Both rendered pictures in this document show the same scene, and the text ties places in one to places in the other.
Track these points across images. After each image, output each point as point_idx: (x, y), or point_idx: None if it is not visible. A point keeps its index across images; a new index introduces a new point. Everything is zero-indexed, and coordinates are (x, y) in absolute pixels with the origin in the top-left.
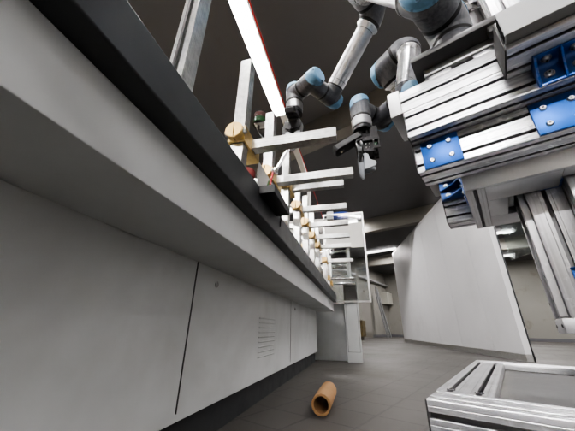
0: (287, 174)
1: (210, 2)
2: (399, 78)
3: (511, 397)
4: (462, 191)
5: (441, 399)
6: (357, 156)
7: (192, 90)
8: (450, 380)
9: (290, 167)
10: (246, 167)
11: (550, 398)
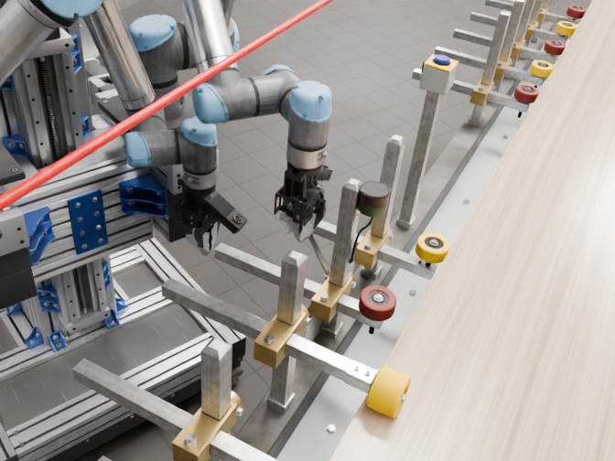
0: (307, 279)
1: (416, 137)
2: (149, 80)
3: (167, 351)
4: (101, 239)
5: (240, 333)
6: (210, 225)
7: (400, 215)
8: (188, 365)
9: (279, 286)
10: (376, 285)
11: (146, 344)
